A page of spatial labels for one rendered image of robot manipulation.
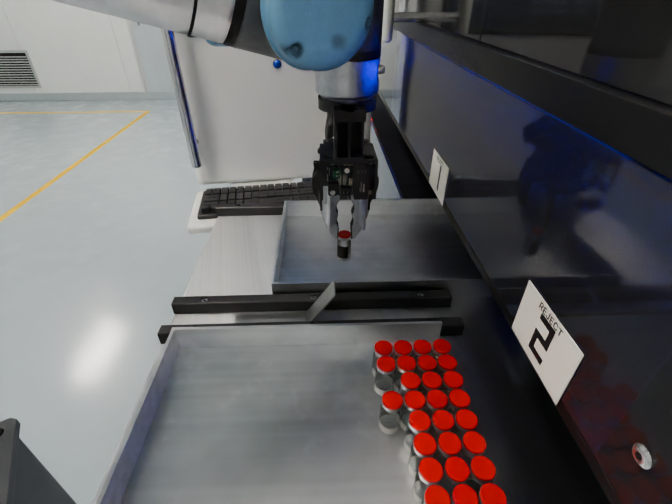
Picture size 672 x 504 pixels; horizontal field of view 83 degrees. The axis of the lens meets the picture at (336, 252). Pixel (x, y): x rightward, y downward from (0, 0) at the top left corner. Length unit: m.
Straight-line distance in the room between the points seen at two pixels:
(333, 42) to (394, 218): 0.54
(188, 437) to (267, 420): 0.08
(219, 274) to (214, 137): 0.53
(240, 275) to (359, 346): 0.24
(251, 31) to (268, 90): 0.78
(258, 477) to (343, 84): 0.41
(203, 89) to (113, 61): 5.19
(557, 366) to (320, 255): 0.42
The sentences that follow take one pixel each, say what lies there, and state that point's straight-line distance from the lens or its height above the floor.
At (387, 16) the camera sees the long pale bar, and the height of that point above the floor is 1.22.
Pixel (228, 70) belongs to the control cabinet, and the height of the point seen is 1.10.
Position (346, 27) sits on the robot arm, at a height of 1.24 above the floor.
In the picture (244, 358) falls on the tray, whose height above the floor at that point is 0.88.
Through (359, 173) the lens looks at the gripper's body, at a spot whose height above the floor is 1.08.
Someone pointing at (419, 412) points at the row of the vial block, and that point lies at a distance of 0.41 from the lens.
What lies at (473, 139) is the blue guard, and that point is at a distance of 0.51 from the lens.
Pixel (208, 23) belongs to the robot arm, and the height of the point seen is 1.25.
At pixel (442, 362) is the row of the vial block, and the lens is 0.45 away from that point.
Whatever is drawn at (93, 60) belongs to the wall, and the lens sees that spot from 6.35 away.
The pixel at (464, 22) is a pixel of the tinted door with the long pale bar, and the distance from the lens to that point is 0.62.
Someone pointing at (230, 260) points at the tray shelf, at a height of 0.88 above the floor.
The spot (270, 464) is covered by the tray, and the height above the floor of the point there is 0.88.
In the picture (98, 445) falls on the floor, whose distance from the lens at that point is 1.64.
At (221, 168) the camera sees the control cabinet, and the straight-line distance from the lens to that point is 1.13.
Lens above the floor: 1.26
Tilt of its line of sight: 35 degrees down
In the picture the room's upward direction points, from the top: straight up
